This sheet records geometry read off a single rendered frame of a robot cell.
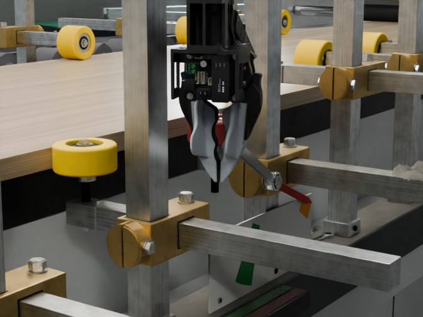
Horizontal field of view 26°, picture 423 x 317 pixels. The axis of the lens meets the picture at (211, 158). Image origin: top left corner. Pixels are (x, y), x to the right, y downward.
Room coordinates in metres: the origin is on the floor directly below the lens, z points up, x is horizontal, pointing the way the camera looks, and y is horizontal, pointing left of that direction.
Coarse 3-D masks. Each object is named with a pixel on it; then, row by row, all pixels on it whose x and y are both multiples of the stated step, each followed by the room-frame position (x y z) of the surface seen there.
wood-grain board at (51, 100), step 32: (288, 32) 3.08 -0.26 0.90; (320, 32) 3.08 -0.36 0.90; (384, 32) 3.08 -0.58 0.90; (32, 64) 2.08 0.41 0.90; (64, 64) 2.08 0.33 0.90; (96, 64) 2.08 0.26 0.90; (0, 96) 1.57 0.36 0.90; (32, 96) 1.57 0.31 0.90; (64, 96) 1.57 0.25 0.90; (96, 96) 1.57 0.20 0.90; (288, 96) 1.61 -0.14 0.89; (320, 96) 1.71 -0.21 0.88; (0, 128) 1.25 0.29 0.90; (32, 128) 1.25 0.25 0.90; (64, 128) 1.25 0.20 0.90; (96, 128) 1.25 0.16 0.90; (0, 160) 1.05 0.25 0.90; (32, 160) 1.09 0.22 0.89
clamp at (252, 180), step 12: (276, 156) 1.21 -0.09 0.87; (288, 156) 1.22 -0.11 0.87; (300, 156) 1.25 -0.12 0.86; (240, 168) 1.18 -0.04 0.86; (276, 168) 1.20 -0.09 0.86; (240, 180) 1.18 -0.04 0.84; (252, 180) 1.17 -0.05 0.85; (240, 192) 1.18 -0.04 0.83; (252, 192) 1.17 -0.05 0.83; (264, 192) 1.18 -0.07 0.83; (276, 192) 1.20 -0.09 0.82
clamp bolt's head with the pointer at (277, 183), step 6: (264, 180) 1.16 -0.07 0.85; (276, 180) 1.16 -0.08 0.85; (282, 180) 1.17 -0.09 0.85; (264, 186) 1.17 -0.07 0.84; (276, 186) 1.16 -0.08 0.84; (282, 186) 1.20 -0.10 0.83; (288, 192) 1.21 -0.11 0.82; (294, 192) 1.23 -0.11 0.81; (300, 198) 1.24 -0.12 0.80; (306, 198) 1.26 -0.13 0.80
